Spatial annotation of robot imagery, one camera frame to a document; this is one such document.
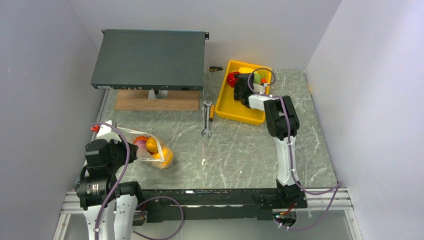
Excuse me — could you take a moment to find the purple onion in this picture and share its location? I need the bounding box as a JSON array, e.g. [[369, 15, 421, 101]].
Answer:
[[135, 141, 147, 150]]

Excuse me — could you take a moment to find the orange pumpkin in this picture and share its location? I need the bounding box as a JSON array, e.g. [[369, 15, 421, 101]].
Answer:
[[133, 135, 149, 144]]

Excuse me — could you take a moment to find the clear spotted zip top bag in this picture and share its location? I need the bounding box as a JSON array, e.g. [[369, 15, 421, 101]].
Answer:
[[117, 127, 174, 169]]

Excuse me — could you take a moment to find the yellow potato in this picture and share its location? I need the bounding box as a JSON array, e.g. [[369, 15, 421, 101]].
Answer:
[[145, 137, 159, 153]]

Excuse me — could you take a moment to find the yellow bell pepper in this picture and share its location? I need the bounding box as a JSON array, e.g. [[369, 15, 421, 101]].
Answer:
[[151, 147, 174, 169]]

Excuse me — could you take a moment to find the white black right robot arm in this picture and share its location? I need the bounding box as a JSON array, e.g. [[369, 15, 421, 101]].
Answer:
[[233, 73, 308, 208]]

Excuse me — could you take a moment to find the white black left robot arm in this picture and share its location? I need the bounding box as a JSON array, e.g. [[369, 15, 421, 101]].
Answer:
[[76, 139, 145, 240]]

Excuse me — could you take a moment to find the green cabbage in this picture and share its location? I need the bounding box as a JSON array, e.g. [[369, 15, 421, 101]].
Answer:
[[253, 72, 262, 85]]

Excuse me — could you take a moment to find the yellow plastic tray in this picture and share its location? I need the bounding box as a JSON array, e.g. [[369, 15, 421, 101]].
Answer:
[[215, 60, 274, 125]]

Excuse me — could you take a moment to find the wooden board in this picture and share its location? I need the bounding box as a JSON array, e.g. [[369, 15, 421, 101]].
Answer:
[[114, 90, 201, 112]]

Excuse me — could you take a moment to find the silver wrench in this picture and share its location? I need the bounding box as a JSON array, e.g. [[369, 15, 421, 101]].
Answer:
[[201, 100, 212, 139]]

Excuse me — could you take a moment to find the metal server stand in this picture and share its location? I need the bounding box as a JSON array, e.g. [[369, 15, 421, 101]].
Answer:
[[148, 90, 168, 100]]

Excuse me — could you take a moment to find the dark green rack server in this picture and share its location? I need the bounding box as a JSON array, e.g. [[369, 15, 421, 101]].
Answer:
[[90, 29, 210, 91]]

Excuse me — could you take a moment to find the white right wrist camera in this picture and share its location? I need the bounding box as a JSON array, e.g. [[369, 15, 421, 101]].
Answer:
[[252, 83, 269, 96]]

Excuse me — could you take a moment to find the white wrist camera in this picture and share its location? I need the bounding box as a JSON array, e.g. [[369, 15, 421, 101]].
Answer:
[[252, 83, 269, 96], [91, 124, 122, 142]]

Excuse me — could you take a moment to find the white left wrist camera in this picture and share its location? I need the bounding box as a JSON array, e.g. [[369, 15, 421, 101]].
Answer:
[[91, 124, 122, 142]]

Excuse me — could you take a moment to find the yellow handled screwdriver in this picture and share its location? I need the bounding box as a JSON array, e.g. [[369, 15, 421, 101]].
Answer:
[[208, 105, 215, 125]]

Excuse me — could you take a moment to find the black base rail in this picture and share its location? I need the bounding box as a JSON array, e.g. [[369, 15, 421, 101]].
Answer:
[[136, 188, 307, 223]]

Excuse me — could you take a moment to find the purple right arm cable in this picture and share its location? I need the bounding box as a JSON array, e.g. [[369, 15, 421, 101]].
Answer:
[[246, 67, 343, 232]]

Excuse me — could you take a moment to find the aluminium frame rail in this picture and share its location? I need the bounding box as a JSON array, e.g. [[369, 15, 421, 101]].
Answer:
[[52, 188, 365, 240]]

